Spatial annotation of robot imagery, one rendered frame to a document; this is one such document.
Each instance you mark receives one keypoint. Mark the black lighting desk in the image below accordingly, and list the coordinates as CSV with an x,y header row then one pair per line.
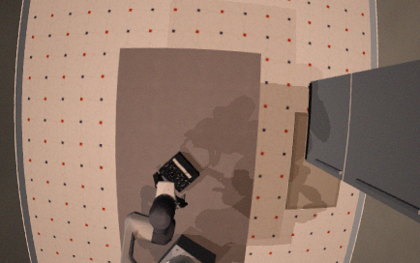
x,y
180,171

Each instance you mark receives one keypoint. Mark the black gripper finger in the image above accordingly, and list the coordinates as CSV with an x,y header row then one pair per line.
x,y
157,178
182,200

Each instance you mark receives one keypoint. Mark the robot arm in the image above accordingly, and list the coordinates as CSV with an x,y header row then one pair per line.
x,y
141,227

